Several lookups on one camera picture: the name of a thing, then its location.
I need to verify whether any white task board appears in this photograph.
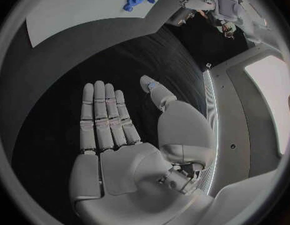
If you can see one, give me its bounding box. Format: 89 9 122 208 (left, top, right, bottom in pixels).
25 0 172 49

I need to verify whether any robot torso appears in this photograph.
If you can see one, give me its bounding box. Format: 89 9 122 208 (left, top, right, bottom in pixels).
201 42 290 199

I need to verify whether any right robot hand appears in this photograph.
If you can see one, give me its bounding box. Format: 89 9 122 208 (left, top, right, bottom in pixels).
68 74 219 225

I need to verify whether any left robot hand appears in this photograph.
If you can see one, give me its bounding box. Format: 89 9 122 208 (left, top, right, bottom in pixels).
166 0 217 27

